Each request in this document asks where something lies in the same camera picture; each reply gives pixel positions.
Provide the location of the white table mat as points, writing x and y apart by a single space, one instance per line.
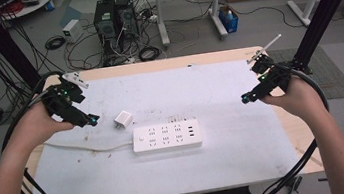
170 174

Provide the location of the person's left hand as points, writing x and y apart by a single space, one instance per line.
34 125

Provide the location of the white power strip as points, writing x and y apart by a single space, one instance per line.
166 136

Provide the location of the black computer tower with fan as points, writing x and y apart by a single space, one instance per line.
127 13

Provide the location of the blue storage box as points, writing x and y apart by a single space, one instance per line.
229 20

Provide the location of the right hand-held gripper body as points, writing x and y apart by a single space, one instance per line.
271 77

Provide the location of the white charger plug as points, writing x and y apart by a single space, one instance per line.
124 119

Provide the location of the small white box device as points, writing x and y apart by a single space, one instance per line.
72 30

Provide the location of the person's right hand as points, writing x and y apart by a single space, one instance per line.
297 95

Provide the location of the black computer tower green label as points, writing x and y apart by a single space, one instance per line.
106 23

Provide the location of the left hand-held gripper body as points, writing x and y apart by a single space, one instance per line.
60 103

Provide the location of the grey floor mat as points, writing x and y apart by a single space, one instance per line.
328 73

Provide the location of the round white table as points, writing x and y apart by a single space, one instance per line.
26 5

